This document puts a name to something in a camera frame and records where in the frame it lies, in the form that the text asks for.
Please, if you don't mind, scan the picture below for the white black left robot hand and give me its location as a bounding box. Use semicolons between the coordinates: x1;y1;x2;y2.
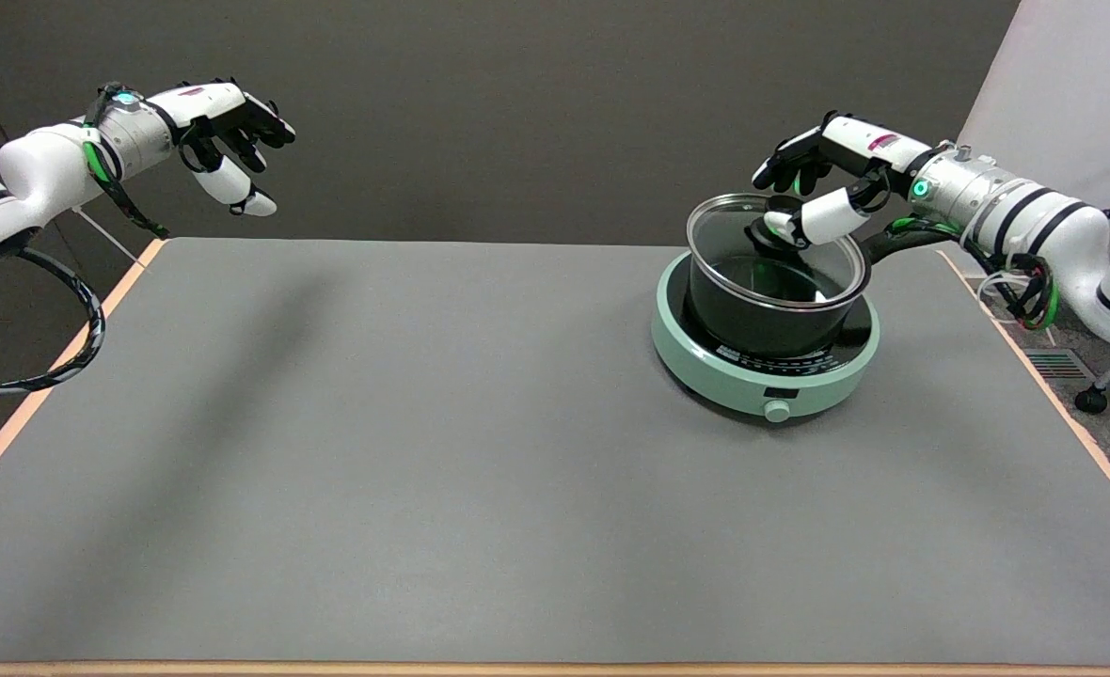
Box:
174;78;297;218

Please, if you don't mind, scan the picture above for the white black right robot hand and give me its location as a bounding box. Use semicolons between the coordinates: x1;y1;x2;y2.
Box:
753;111;937;250

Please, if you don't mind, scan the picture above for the glass pot lid black knob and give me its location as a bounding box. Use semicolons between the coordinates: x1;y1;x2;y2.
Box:
686;193;871;311

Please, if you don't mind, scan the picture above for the white partition panel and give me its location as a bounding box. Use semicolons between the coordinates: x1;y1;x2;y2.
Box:
955;0;1110;283

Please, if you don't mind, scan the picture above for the green round induction cooker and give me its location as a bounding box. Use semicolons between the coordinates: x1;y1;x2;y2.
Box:
650;246;881;423

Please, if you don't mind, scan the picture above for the floor vent grille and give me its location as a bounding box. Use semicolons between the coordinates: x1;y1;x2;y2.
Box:
1023;348;1097;381

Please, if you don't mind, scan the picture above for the black caster with white leg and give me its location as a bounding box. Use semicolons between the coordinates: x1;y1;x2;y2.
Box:
1074;350;1110;415

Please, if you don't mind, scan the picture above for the black green left wrist cable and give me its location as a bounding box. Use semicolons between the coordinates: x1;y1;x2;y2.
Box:
83;83;171;240

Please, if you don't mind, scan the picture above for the black saucepan with handle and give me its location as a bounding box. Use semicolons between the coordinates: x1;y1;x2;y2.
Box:
685;221;951;360

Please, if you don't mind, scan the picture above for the green black wrist wire bundle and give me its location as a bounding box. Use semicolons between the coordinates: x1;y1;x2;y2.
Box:
889;214;1062;332

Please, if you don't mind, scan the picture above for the black wrapped left arm cable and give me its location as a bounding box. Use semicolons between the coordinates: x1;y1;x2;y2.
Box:
0;246;106;396

